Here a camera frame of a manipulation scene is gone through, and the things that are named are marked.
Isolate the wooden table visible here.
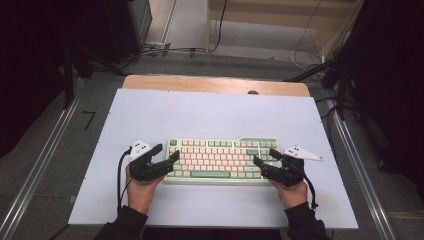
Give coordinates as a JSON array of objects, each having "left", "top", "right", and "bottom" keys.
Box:
[{"left": 121, "top": 74, "right": 311, "bottom": 98}]

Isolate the green and pink keyboard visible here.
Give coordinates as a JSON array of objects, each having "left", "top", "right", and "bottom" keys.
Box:
[{"left": 163, "top": 136, "right": 286, "bottom": 186}]

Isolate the person's right hand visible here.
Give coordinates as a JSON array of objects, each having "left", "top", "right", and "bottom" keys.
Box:
[{"left": 269, "top": 179, "right": 309, "bottom": 211}]

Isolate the black cabinet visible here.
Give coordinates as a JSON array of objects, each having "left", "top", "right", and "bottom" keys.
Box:
[{"left": 102, "top": 0, "right": 153, "bottom": 64}]

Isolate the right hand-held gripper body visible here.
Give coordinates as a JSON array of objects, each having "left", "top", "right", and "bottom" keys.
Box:
[{"left": 277, "top": 145, "right": 324, "bottom": 189}]

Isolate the person's left hand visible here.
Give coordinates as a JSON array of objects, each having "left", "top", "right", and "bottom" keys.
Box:
[{"left": 124, "top": 165, "right": 166, "bottom": 216}]

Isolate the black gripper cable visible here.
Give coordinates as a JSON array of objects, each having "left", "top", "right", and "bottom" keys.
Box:
[
  {"left": 301, "top": 165, "right": 320, "bottom": 211},
  {"left": 116, "top": 146, "right": 134, "bottom": 215}
]

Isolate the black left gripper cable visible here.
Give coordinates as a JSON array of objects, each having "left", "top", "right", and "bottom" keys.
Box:
[{"left": 116, "top": 146, "right": 134, "bottom": 215}]

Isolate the aluminium floor rail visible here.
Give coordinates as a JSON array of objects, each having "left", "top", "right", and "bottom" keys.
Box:
[
  {"left": 0, "top": 95, "right": 82, "bottom": 240},
  {"left": 327, "top": 99, "right": 398, "bottom": 240}
]

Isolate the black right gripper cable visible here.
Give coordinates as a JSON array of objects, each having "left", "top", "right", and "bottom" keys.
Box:
[{"left": 301, "top": 165, "right": 320, "bottom": 211}]

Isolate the black hanging cable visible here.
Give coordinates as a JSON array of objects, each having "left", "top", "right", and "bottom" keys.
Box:
[{"left": 211, "top": 0, "right": 229, "bottom": 53}]

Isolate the white table board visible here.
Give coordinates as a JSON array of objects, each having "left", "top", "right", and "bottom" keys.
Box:
[{"left": 67, "top": 87, "right": 360, "bottom": 231}]

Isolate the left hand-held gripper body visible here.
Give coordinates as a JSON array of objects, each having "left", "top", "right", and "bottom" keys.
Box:
[{"left": 128, "top": 139, "right": 161, "bottom": 183}]

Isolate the wooden shelf unit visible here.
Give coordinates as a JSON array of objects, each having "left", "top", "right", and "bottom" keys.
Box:
[{"left": 205, "top": 0, "right": 365, "bottom": 62}]

